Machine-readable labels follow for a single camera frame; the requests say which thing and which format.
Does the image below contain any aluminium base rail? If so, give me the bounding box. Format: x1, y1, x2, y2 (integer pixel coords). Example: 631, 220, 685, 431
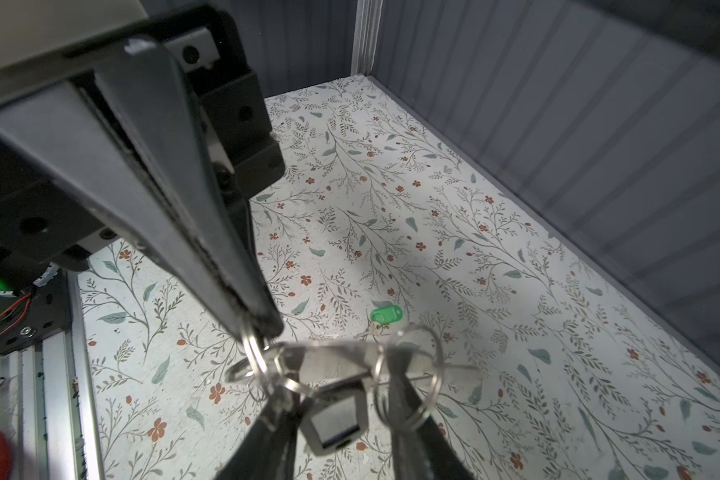
0, 272, 105, 479

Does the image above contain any grey strap metal keyring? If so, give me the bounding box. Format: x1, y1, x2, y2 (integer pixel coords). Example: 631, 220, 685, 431
226, 325, 482, 432

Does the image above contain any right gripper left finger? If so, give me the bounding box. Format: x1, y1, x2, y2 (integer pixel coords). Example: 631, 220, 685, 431
216, 389, 301, 480

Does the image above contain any black tag key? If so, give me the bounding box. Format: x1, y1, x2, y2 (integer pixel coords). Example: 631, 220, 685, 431
299, 375, 369, 456

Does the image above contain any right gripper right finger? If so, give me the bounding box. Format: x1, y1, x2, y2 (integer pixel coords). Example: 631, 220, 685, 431
383, 350, 474, 479

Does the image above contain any green tag key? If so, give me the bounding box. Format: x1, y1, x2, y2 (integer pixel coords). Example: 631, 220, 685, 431
367, 304, 404, 336

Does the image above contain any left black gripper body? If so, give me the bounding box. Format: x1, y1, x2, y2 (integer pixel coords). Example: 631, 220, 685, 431
0, 2, 284, 270

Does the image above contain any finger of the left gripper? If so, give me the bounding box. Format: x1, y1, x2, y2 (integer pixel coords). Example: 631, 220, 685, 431
0, 82, 252, 341
96, 46, 284, 339

